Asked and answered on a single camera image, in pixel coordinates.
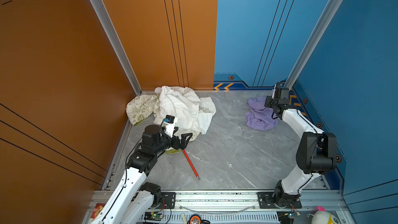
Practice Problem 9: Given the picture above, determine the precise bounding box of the purple cloth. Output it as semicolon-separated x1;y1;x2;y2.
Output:
245;96;278;131

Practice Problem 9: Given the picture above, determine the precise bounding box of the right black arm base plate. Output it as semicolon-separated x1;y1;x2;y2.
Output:
257;192;302;209

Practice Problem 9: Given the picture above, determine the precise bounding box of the white plush toy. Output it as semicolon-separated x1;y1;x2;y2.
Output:
306;206;341;224

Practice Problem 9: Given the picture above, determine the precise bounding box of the green circuit board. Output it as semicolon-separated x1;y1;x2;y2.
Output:
143;212;164;224

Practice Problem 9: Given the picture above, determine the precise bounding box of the white cloth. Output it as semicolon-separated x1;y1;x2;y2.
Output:
153;86;216;140

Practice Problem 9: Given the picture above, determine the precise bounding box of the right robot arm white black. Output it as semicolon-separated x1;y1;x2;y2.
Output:
265;84;337;208

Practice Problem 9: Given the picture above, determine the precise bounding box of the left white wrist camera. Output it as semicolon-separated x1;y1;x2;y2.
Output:
163;115;178;138

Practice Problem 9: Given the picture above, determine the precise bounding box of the orange black tape measure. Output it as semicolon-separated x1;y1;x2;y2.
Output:
187;215;211;224

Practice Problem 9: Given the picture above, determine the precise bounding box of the red cardboard box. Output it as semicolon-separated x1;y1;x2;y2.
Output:
90;203;106;221

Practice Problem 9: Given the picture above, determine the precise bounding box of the green cloth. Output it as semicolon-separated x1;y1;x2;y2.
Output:
165;148;181;154

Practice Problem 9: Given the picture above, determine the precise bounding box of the floral patterned cream cloth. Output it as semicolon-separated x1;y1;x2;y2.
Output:
126;94;160;125

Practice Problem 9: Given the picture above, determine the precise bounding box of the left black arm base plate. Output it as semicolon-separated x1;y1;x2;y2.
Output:
150;191;176;209

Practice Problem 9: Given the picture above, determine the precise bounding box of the aluminium front rail frame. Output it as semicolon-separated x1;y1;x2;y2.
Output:
83;189;355;224

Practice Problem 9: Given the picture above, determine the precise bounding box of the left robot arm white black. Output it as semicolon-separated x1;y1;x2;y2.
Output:
91;124;193;224

